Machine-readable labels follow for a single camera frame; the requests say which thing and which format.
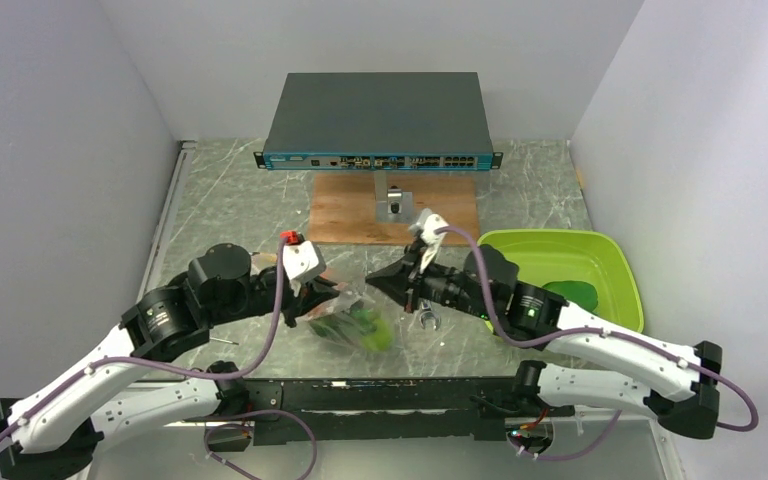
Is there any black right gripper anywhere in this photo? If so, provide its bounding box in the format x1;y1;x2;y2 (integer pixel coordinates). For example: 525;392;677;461
366;240;495;319

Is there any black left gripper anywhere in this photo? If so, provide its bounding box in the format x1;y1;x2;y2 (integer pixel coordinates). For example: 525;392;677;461
206;271;339;327

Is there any clear zip top bag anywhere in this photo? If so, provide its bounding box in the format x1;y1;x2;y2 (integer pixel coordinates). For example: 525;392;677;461
302;276;394;352

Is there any green apple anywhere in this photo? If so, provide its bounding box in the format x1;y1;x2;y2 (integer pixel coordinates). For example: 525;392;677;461
358;317;393;352

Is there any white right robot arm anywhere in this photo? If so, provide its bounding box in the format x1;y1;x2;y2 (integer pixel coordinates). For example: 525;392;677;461
365;240;722;440

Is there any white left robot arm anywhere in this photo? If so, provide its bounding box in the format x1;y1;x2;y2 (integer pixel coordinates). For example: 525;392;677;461
0;232;338;479

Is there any lime green food tray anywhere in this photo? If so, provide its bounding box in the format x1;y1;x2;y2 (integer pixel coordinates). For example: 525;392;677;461
478;229;645;333

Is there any silver open-end wrench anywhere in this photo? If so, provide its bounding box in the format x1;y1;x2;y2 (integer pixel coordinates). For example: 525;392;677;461
416;299;441;330

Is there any brown wooden board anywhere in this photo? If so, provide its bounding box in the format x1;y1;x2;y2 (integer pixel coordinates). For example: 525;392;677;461
305;172;480;245

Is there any white green bok choy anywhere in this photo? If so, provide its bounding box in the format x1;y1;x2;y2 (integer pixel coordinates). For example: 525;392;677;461
543;280;599;312

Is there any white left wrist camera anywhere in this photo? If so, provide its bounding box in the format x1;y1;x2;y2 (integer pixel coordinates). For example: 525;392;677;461
280;231;327;284

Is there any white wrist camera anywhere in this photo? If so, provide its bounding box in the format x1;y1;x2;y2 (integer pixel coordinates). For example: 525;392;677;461
280;231;327;284
409;208;449;273

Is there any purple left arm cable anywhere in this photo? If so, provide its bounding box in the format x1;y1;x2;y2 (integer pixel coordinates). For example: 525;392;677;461
0;238;289;480

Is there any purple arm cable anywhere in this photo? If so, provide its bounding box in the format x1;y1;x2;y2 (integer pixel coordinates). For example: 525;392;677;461
433;225;761;464
0;238;289;480

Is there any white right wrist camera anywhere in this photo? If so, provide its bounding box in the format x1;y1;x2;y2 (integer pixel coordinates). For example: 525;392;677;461
409;208;449;273

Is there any metal switch stand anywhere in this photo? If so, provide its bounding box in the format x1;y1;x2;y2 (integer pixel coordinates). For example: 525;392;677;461
373;170;415;224

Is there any yellow handled screwdriver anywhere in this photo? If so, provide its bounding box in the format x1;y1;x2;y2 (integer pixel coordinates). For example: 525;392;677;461
209;336;240;346

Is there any grey network switch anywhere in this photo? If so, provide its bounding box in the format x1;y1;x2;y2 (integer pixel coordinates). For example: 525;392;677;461
254;72;504;171

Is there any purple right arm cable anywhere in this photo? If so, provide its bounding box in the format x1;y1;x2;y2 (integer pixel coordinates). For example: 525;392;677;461
433;225;761;464

